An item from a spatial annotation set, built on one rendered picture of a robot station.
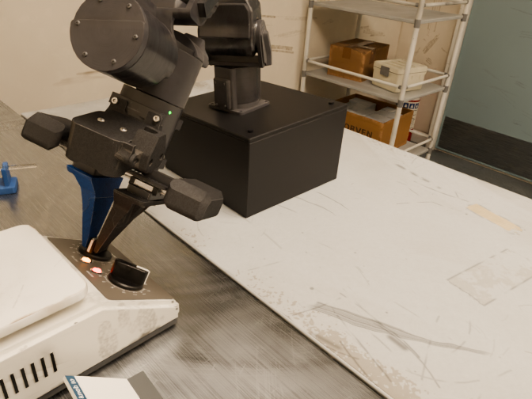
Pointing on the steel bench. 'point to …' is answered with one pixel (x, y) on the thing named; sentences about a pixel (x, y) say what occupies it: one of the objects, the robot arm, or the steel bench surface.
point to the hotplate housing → (77, 340)
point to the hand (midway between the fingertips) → (104, 216)
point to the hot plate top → (33, 279)
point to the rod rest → (9, 185)
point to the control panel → (152, 290)
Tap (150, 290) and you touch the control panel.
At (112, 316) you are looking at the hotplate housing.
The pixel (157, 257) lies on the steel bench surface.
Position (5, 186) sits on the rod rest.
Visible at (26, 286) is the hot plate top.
